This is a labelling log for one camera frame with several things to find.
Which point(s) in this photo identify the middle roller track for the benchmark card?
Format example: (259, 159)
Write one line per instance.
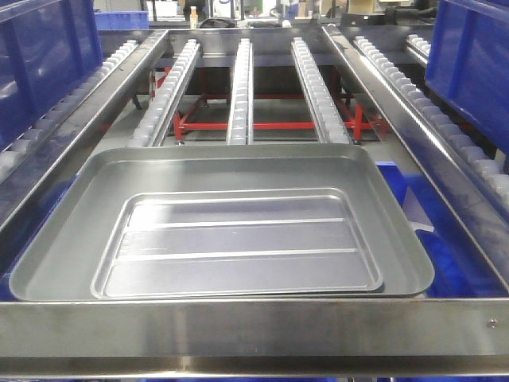
(240, 127)

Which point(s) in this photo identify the right steel divider rail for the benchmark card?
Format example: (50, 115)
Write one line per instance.
(475, 206)

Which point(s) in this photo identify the far right roller track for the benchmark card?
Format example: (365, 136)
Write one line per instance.
(487, 168)

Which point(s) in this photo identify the right centre roller track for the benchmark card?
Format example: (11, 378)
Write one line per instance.
(329, 126)

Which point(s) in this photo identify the far left roller track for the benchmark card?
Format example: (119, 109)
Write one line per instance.
(26, 142)

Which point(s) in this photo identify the left centre roller track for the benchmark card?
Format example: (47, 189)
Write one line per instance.
(154, 126)

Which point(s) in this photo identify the left steel divider rail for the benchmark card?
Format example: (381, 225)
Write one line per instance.
(67, 147)

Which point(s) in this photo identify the blue crate upper left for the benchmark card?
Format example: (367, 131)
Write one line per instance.
(48, 48)

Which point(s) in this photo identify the steel front rack rail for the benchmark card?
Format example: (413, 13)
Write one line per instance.
(301, 336)

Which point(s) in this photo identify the large grey metal tray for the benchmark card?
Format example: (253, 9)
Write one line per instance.
(62, 260)

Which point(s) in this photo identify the blue crate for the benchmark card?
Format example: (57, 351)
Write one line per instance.
(48, 48)
(468, 64)

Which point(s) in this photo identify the steel divider rail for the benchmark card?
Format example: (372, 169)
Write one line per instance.
(67, 147)
(475, 206)

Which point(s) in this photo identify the orange bottle in background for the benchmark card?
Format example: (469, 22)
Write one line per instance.
(193, 17)

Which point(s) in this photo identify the blue crate upper right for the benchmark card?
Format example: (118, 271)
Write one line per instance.
(468, 64)

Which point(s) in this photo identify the roller track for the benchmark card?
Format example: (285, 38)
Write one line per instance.
(487, 168)
(26, 142)
(240, 127)
(329, 126)
(154, 126)

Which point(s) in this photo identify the small silver ribbed tray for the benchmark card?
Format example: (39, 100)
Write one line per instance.
(238, 243)

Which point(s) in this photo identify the red metal floor frame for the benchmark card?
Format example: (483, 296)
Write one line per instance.
(279, 105)

